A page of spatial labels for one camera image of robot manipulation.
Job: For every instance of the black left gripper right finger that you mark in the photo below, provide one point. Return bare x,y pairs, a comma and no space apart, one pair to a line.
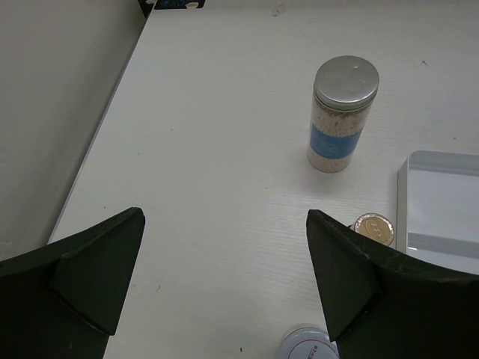
381,303

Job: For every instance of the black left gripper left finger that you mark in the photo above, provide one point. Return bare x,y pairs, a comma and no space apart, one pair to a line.
64,300

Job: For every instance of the short spice jar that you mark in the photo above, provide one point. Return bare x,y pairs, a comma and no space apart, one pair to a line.
308,343

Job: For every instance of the left small yellow-label bottle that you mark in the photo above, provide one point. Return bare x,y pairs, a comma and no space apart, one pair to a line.
376,227

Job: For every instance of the white divided tray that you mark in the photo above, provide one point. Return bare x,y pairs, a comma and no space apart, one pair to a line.
437,204

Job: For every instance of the left tall blue-label jar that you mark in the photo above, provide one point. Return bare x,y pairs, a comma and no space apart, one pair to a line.
344,89

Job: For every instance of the left dark corner label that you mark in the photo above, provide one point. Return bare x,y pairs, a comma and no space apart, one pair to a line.
178,4

